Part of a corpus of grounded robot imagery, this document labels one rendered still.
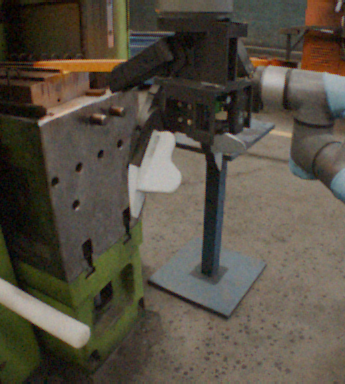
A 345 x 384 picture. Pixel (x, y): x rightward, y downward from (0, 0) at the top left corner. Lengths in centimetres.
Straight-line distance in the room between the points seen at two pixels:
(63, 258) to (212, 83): 72
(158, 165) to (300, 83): 36
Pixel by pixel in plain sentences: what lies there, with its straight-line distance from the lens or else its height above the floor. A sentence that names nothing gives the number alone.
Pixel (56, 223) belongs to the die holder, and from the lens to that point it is 92.
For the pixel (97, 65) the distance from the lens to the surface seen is 87.
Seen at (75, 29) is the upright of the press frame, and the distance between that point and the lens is 122.
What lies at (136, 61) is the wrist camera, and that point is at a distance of 41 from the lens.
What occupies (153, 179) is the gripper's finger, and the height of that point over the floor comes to 98.
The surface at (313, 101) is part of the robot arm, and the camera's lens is 66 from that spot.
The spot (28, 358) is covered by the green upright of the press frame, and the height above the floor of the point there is 9.
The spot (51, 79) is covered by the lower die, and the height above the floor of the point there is 98.
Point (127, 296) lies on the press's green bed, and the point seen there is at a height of 16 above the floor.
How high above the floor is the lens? 115
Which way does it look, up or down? 29 degrees down
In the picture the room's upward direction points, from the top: straight up
